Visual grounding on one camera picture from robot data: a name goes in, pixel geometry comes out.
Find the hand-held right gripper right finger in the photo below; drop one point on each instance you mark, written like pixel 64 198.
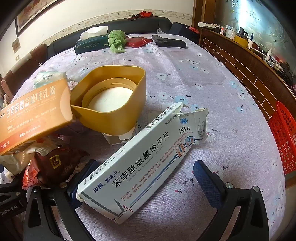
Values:
pixel 208 185

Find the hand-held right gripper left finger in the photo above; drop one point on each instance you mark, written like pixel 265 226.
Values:
pixel 72 193

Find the white medicine box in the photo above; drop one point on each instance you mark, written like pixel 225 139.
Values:
pixel 138 166

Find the red plastic basket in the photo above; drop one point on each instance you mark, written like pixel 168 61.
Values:
pixel 284 139

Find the orange ointment box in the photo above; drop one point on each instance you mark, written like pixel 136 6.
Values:
pixel 34 111

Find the brown snack wrapper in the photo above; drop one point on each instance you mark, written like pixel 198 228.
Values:
pixel 62 166

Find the orange sachet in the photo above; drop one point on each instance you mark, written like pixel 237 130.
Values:
pixel 29 177

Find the small white box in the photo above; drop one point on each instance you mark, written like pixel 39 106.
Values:
pixel 115 139

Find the purple floral tablecloth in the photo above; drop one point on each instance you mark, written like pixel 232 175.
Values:
pixel 185 92

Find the yellow plastic container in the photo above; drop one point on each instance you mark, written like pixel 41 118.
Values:
pixel 129 92

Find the light blue tissue pack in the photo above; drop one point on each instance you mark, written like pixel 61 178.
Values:
pixel 46 77

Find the wooden partition cabinet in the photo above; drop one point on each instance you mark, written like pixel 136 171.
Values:
pixel 242 58

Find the brown armchair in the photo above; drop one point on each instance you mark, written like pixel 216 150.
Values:
pixel 23 67

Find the yellow desk organizer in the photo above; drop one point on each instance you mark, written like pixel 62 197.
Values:
pixel 240 41

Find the green tissue box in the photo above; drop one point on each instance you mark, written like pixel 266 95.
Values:
pixel 92 44

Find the dark blue bag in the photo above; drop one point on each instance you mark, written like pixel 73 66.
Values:
pixel 182 30

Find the black sofa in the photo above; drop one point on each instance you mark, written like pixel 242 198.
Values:
pixel 69 34

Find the red pouch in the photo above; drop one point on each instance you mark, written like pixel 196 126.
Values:
pixel 138 42

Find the green cloth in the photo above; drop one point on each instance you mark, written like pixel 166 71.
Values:
pixel 116 38

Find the red flower decoration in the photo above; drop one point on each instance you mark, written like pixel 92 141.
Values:
pixel 145 14

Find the small wall plaque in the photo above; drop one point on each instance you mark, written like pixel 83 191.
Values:
pixel 15 45

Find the dark framed wall picture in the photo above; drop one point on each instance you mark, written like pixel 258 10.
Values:
pixel 34 14

